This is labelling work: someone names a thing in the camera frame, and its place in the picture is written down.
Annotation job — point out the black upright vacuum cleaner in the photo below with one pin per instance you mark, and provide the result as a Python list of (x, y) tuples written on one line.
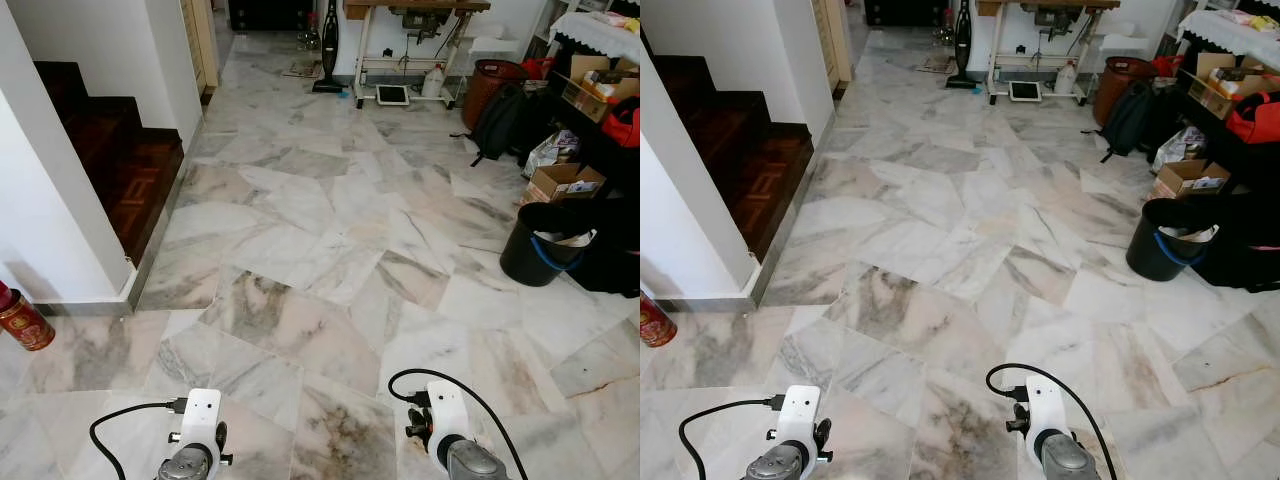
[(330, 78), (964, 72)]

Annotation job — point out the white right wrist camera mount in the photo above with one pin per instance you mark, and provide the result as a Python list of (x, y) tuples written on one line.
[(446, 410), (1046, 406)]

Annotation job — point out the small brown cardboard box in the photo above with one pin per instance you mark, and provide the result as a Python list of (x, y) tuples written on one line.
[(562, 184), (1190, 180)]

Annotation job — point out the black backpack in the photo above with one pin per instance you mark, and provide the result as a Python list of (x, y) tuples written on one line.
[(1130, 118), (505, 122)]

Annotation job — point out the black plastic bucket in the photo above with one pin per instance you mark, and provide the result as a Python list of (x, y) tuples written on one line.
[(1150, 255), (525, 260)]

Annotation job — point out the wooden door frame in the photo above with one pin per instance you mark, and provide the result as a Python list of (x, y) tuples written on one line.
[(832, 42), (203, 45)]

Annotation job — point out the red tin can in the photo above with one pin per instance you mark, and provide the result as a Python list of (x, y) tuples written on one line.
[(654, 325), (22, 322)]

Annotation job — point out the silver plastic bag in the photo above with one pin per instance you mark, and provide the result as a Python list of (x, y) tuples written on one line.
[(550, 152), (1180, 148)]

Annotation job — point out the red bag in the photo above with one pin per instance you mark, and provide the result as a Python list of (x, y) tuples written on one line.
[(1255, 120), (625, 125)]

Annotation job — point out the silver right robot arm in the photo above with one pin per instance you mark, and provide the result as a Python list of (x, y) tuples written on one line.
[(472, 462), (1066, 458)]

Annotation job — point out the black cabinet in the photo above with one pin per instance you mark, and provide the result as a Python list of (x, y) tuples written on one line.
[(903, 11), (268, 13)]

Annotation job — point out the sewing machine table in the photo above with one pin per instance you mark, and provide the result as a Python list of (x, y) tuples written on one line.
[(1045, 6), (420, 8)]

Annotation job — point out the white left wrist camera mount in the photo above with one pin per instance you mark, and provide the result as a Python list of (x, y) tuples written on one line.
[(801, 412), (202, 415)]

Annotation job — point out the dark wooden staircase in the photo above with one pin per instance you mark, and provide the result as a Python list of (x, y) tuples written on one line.
[(130, 170), (755, 165)]

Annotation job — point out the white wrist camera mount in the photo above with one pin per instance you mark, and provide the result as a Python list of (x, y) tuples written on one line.
[(801, 412), (1046, 406), (202, 415), (446, 410)]

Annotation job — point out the open cardboard box with goods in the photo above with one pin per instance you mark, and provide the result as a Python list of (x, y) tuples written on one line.
[(1225, 85), (595, 88)]

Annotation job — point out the black suitcase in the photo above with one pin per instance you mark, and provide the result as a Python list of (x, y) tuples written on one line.
[(1245, 245), (612, 250)]

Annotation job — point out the white storage box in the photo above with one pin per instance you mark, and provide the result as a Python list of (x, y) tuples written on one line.
[(494, 48), (1124, 45)]

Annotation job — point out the white lace tablecloth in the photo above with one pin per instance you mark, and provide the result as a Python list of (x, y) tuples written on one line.
[(590, 35), (1225, 35)]

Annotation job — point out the white plastic bottle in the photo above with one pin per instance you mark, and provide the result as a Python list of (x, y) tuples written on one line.
[(1066, 78), (433, 82)]

